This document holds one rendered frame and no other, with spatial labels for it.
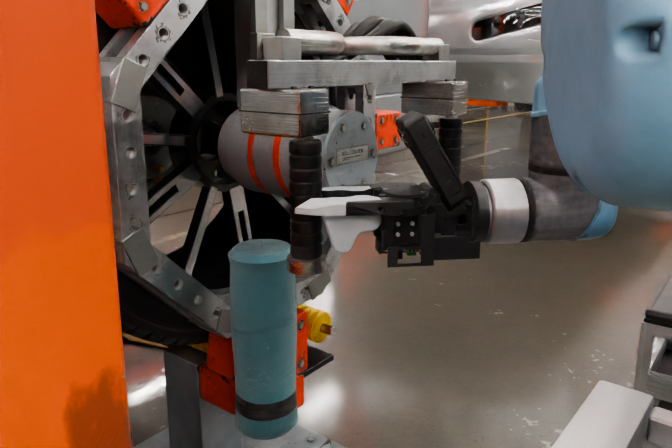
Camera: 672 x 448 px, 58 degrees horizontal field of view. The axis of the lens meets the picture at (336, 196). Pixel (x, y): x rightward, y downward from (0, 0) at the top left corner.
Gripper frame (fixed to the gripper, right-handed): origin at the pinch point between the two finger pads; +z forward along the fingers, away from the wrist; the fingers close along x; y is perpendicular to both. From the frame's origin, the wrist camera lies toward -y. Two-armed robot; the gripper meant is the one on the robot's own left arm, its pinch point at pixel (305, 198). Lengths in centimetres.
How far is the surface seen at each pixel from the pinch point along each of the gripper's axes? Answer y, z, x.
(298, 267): 7.2, 1.0, -1.9
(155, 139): -3.9, 19.6, 24.1
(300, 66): -14.3, 0.2, 1.8
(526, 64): -14, -131, 232
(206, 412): 47, 16, 35
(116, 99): -10.6, 20.9, 7.6
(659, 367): 73, -110, 83
